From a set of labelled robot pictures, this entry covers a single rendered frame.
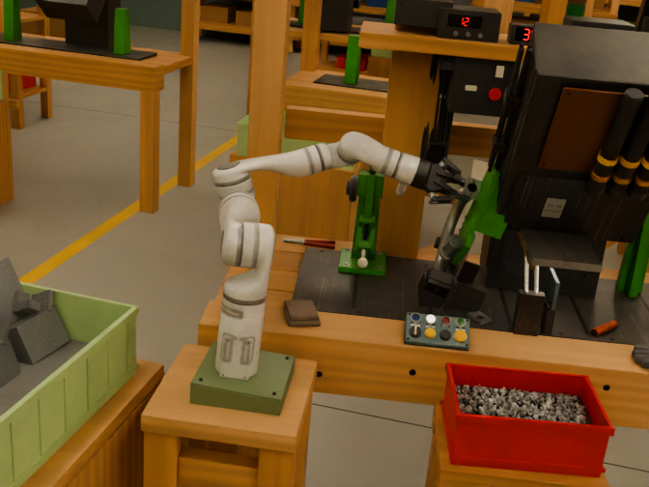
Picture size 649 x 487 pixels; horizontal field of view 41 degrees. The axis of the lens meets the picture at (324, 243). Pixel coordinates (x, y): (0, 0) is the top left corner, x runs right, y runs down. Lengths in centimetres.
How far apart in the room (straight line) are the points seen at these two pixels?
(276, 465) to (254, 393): 15
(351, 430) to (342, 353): 133
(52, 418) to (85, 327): 36
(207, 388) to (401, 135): 101
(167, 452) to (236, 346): 26
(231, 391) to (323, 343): 32
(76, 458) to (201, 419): 25
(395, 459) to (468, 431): 145
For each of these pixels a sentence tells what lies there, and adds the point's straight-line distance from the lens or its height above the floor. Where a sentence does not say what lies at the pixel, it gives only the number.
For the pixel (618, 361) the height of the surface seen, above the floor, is 90.
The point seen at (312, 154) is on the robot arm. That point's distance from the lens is 215.
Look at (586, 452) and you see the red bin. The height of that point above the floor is 86.
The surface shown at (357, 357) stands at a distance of 204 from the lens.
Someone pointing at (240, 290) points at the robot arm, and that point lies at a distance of 176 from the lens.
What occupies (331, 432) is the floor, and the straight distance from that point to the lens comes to 332.
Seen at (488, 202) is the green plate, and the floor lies 119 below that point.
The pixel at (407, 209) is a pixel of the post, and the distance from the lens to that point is 253.
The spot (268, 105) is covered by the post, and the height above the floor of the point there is 130.
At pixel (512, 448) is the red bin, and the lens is 182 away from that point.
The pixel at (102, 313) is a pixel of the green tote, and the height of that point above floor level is 93.
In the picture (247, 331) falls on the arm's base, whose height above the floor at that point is 100.
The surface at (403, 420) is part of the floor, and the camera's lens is 344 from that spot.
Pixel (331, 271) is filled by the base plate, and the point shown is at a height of 90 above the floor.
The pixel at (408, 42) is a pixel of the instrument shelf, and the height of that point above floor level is 152.
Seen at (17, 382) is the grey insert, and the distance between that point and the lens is 195.
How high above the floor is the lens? 183
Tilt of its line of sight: 21 degrees down
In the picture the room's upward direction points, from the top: 5 degrees clockwise
